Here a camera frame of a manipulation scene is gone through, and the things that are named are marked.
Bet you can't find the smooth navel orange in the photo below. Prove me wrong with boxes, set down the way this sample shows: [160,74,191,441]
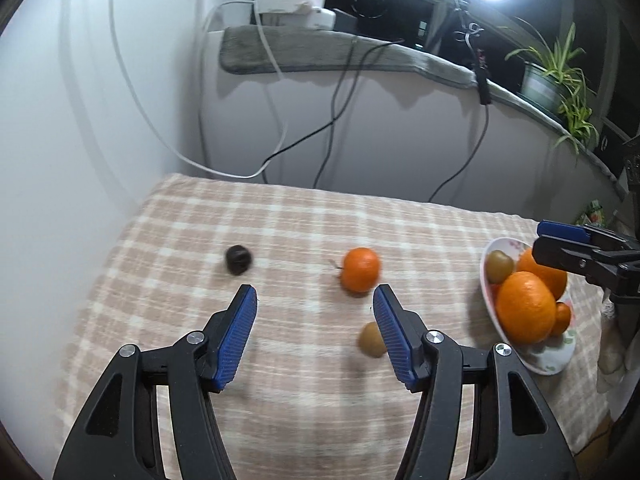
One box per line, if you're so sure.
[516,248,568,300]

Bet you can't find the white floral plate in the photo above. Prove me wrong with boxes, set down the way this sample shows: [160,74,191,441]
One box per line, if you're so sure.
[480,237,576,376]

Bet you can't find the green kiwi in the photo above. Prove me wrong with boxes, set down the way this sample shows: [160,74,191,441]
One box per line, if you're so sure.
[485,250,515,285]

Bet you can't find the large bumpy orange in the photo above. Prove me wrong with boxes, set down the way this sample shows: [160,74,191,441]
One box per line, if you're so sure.
[495,271,556,346]

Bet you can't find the dark plum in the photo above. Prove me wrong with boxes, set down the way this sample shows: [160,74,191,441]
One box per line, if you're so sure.
[224,245,253,275]

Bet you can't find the mandarin with stem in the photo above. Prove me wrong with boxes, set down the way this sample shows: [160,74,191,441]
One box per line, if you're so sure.
[332,247,382,295]

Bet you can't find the green snack package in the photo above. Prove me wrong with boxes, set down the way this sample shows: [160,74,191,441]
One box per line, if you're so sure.
[575,200,606,228]

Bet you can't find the potted spider plant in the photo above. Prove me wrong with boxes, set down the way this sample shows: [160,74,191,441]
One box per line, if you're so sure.
[504,18,600,155]

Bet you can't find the checkered beige tablecloth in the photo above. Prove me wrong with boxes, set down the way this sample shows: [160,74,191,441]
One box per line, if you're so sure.
[54,172,614,480]

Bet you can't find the black tripod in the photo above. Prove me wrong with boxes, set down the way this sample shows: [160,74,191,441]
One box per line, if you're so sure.
[425,0,484,70]

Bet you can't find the black power brick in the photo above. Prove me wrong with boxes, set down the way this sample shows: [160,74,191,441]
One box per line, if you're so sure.
[333,9,358,35]

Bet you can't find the white power adapters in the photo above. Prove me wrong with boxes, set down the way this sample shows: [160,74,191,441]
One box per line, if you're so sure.
[254,0,336,30]

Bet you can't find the ring light cable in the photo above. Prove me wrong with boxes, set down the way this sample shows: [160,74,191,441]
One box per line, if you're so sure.
[428,0,494,204]

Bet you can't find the black cable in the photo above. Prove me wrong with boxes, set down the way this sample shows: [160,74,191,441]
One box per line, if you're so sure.
[260,39,396,190]

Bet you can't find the white cable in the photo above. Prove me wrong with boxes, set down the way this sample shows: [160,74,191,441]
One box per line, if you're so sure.
[105,0,291,181]

